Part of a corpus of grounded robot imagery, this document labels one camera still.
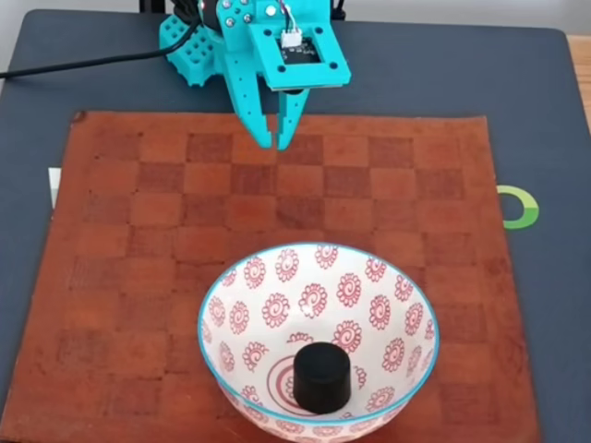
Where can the black cylinder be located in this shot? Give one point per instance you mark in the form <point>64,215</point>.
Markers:
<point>321,383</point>

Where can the white bowl with red flowers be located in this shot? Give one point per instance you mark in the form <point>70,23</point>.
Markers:
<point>318,295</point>

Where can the dark grey desk mat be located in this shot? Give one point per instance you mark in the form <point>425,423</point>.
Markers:
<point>461,69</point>

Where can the white card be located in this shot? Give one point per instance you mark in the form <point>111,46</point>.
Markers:
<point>54,184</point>

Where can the brown leather chessboard mat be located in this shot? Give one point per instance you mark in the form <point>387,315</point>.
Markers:
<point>138,277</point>

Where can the teal square camera box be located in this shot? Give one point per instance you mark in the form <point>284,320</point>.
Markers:
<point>268,64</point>

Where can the black clamp post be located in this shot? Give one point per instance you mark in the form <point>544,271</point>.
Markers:
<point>339,9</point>
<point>152,4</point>

